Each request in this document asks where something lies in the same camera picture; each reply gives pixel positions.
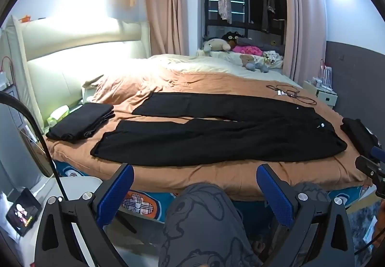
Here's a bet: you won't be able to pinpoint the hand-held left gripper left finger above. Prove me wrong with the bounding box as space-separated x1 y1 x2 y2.
34 163 135 267

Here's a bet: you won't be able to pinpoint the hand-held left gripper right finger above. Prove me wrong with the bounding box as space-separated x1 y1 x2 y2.
256 164 354 267

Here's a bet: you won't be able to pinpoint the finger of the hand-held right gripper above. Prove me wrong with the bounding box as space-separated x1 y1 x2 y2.
371 144 385 163
355 156 385 195

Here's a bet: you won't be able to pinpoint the black pants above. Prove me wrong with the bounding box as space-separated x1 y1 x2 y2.
90 92 348 167

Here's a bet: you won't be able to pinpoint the person's leg in grey pants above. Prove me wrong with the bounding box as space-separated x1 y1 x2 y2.
159 183 263 267

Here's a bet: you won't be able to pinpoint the blue patterned bedsheet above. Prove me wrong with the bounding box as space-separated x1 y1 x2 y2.
52 160 373 222

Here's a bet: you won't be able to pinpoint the crumpled black garment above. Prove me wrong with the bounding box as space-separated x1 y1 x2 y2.
340 117 379 161

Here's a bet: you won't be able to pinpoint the grey blue rug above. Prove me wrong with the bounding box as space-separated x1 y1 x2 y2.
346 201 385 258

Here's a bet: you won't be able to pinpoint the white nightstand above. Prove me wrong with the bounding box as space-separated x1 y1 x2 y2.
303 80 339 109

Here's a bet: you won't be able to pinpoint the folded black garment stack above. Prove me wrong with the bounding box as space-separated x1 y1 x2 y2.
45 102 115 143

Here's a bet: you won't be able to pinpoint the black tripod pole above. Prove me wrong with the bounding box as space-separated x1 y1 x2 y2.
0 92 68 201

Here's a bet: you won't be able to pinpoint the tablet with lit screen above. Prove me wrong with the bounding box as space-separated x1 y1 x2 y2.
5 188 43 237

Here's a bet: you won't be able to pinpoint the white rack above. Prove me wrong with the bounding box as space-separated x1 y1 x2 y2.
313 59 335 91

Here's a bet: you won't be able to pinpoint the green tissue pack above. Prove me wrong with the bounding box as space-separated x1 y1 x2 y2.
46 104 83 127

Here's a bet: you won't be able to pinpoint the beige pillow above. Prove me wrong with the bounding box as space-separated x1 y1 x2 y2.
82 74 105 97

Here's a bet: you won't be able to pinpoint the orange blanket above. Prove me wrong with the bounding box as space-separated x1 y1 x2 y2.
44 70 373 201

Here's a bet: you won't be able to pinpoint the grey plush toy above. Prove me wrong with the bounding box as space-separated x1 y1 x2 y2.
246 62 270 74

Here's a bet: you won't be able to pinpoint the white patterned cloth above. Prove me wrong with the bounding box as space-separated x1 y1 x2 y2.
262 50 284 68

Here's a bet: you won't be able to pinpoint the brown teddy bear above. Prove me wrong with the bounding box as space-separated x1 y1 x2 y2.
240 54 256 67

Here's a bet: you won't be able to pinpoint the pink curtain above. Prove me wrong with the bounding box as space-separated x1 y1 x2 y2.
144 0 190 58
281 0 328 87

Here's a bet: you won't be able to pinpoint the cream duvet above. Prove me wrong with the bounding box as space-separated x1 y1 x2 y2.
149 50 303 88

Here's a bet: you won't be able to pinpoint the pink cloth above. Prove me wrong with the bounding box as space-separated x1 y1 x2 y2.
231 45 263 57

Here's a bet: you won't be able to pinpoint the cream padded headboard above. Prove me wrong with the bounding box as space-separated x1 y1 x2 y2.
1 14 151 132

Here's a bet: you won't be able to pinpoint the black plush toy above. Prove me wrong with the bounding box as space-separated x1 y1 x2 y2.
222 31 245 47

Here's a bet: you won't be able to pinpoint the dark framed window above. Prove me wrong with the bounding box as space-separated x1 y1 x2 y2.
204 0 286 45

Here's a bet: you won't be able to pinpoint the hanging dark garment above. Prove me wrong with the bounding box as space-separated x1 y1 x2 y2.
261 0 277 33

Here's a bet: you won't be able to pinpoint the black cable with adapter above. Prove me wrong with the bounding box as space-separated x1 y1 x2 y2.
266 84 318 105

